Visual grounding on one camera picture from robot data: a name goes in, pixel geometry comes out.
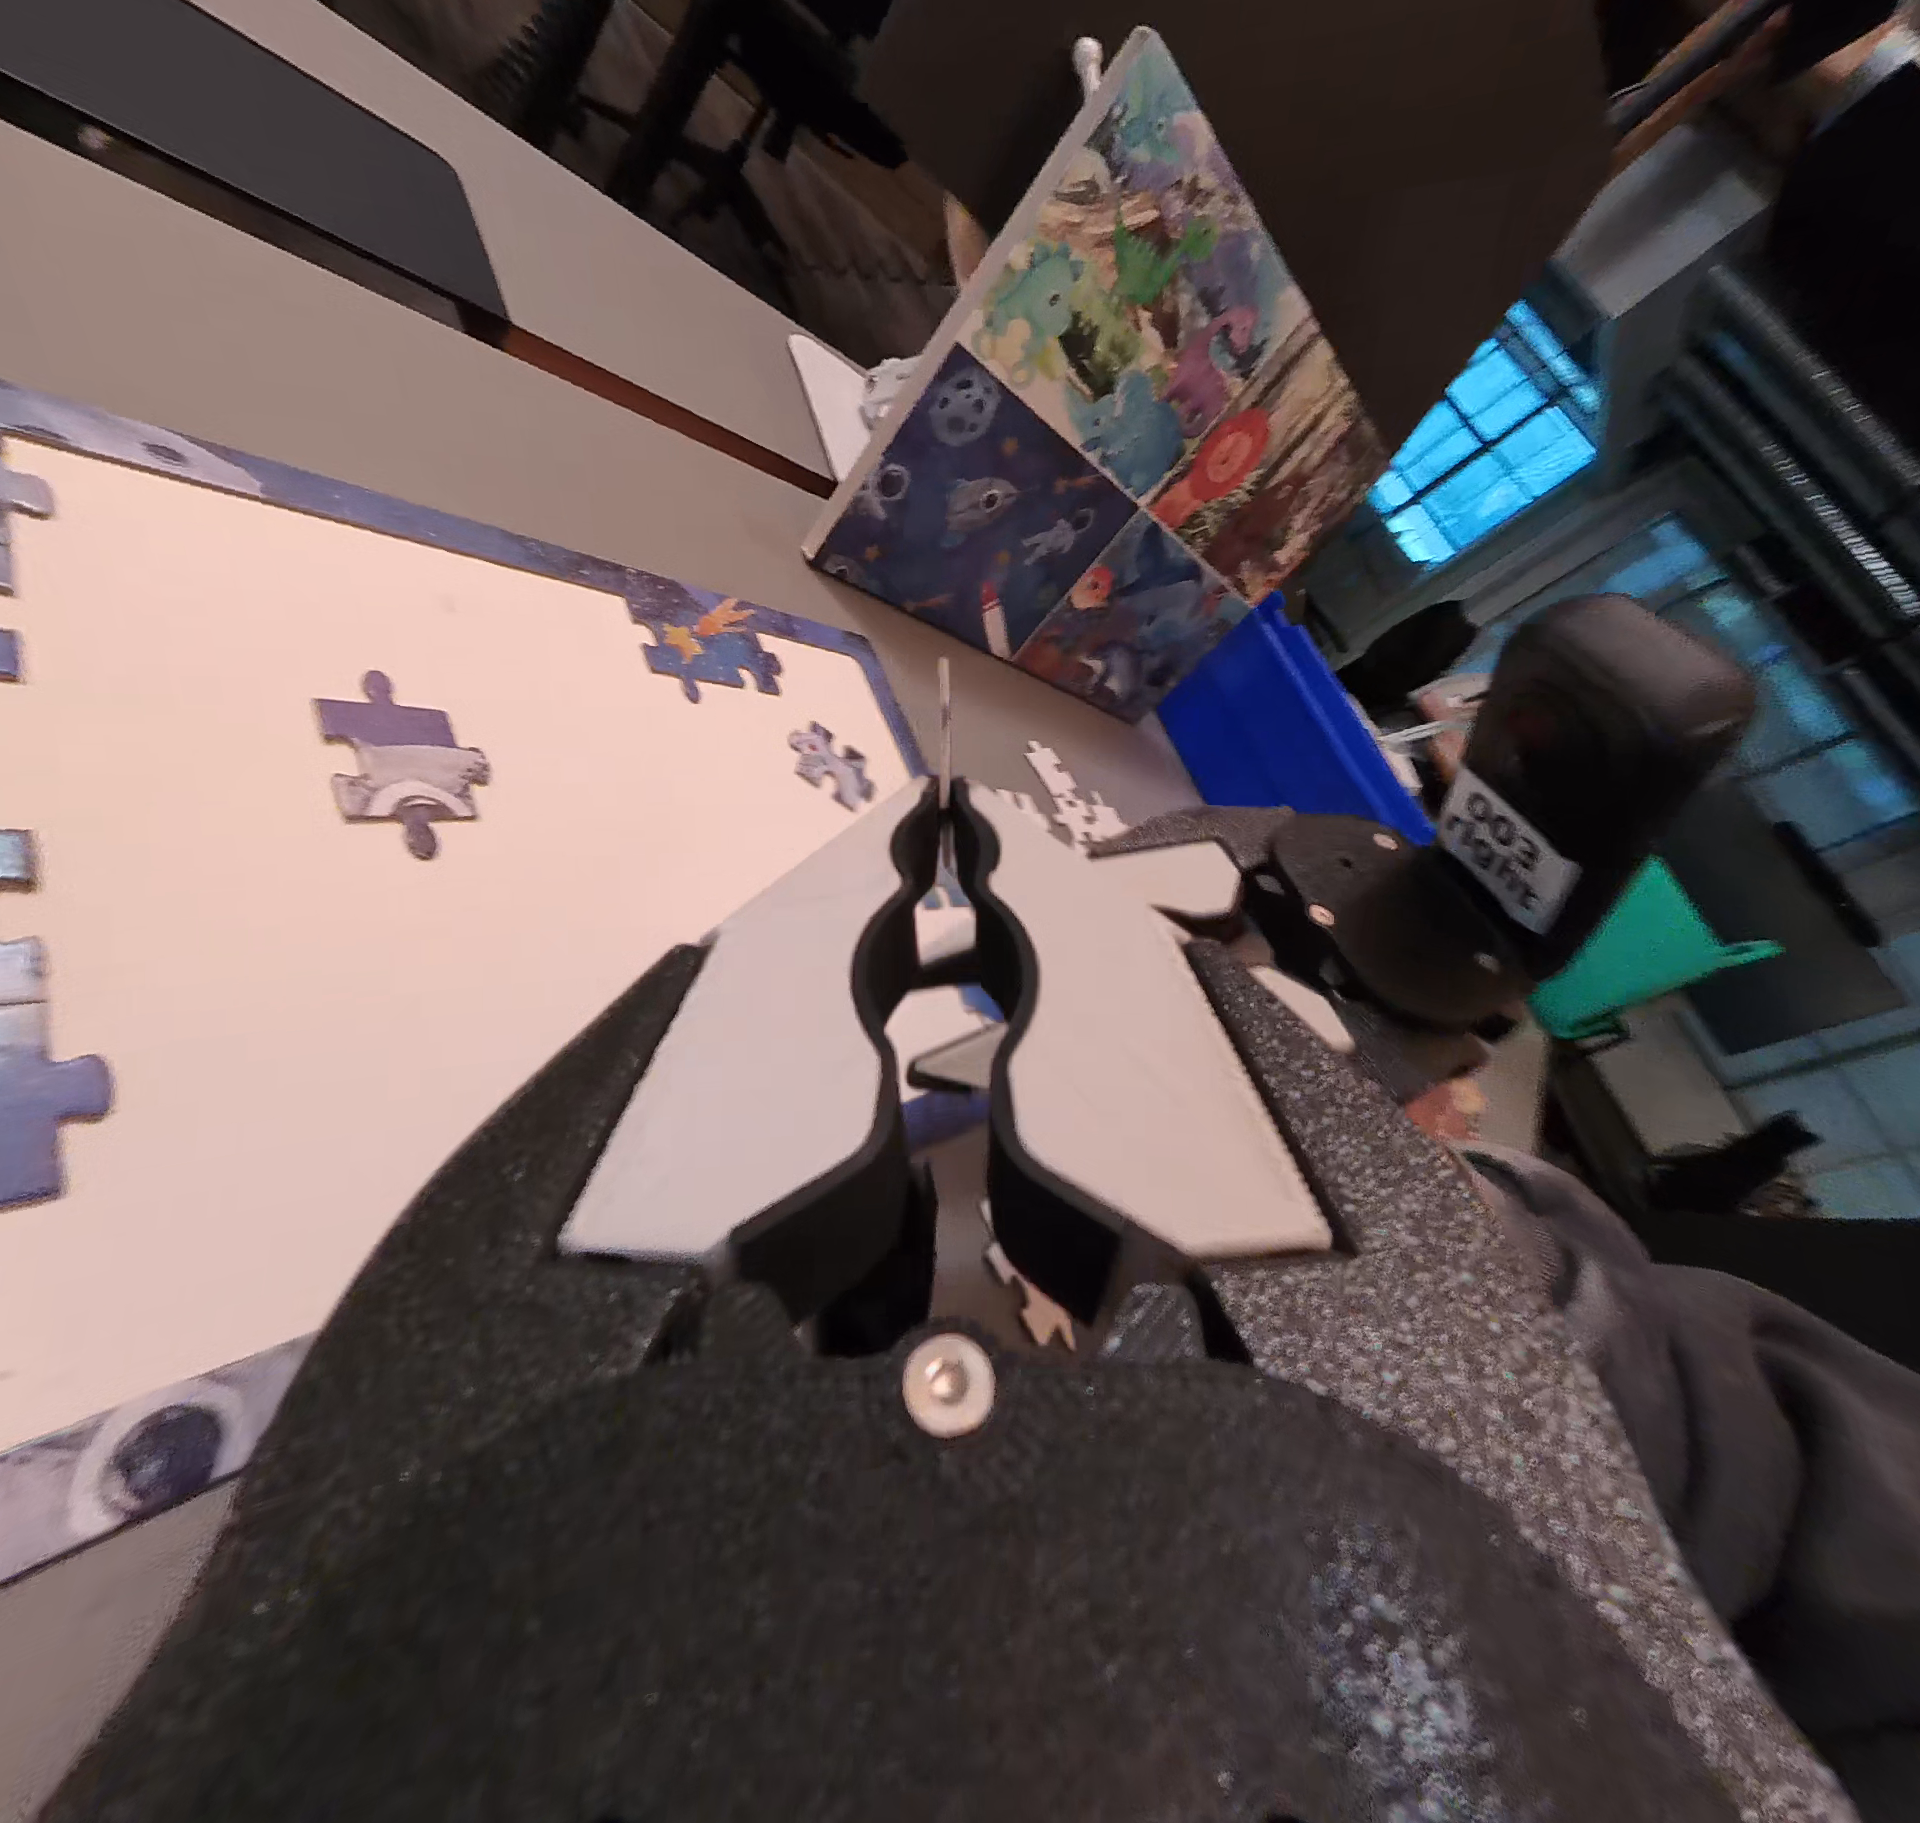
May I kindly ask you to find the grey desk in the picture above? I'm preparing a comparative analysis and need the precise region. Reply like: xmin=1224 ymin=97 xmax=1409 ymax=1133
xmin=0 ymin=0 xmax=842 ymax=482
xmin=0 ymin=112 xmax=1517 ymax=1780

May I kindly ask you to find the orange comet puzzle piece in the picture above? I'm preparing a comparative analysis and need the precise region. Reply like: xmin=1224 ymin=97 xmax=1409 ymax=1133
xmin=628 ymin=581 xmax=786 ymax=705

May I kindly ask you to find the person's right forearm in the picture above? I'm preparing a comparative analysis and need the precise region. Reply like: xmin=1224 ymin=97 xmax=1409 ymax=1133
xmin=1460 ymin=1146 xmax=1920 ymax=1705

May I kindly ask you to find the small grey robot puzzle piece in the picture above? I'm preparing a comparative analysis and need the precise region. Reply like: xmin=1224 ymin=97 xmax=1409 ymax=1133
xmin=788 ymin=720 xmax=876 ymax=813

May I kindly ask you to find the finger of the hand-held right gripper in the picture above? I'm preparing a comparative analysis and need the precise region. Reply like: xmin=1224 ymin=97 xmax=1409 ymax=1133
xmin=903 ymin=1025 xmax=1008 ymax=1100
xmin=1151 ymin=850 xmax=1251 ymax=943

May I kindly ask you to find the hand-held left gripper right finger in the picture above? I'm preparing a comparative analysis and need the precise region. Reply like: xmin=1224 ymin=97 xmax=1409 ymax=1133
xmin=949 ymin=781 xmax=1341 ymax=1330

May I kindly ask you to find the blue plastic bin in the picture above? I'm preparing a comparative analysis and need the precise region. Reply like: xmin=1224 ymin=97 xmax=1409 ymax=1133
xmin=1155 ymin=593 xmax=1432 ymax=844

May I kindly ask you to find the large window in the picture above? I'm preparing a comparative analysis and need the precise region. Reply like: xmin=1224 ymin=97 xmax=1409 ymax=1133
xmin=1364 ymin=301 xmax=1602 ymax=563

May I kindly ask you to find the pile of puzzle pieces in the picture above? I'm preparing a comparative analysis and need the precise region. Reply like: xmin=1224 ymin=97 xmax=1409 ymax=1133
xmin=984 ymin=740 xmax=1134 ymax=1353

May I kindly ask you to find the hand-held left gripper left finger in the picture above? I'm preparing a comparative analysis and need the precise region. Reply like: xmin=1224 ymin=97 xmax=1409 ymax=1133
xmin=559 ymin=777 xmax=939 ymax=1321

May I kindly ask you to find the illustrated puzzle box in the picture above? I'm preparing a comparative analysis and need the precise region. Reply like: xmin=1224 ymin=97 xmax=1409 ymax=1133
xmin=802 ymin=25 xmax=1395 ymax=726

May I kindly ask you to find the blue space puzzle tray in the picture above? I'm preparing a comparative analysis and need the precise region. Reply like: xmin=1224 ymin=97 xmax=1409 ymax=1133
xmin=0 ymin=383 xmax=930 ymax=1584

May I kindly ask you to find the person's right hand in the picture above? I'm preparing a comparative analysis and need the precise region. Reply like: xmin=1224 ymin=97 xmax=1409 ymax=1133
xmin=1403 ymin=1057 xmax=1502 ymax=1156

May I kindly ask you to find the black desk panel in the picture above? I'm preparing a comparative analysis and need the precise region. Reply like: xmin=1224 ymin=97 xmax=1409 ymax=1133
xmin=0 ymin=0 xmax=512 ymax=326

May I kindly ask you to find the purple grey banded puzzle piece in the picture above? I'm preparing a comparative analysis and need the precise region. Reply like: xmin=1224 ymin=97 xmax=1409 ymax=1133
xmin=313 ymin=670 xmax=492 ymax=862

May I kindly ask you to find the white display stand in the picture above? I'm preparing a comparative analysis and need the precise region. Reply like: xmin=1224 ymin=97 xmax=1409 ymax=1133
xmin=786 ymin=334 xmax=922 ymax=485

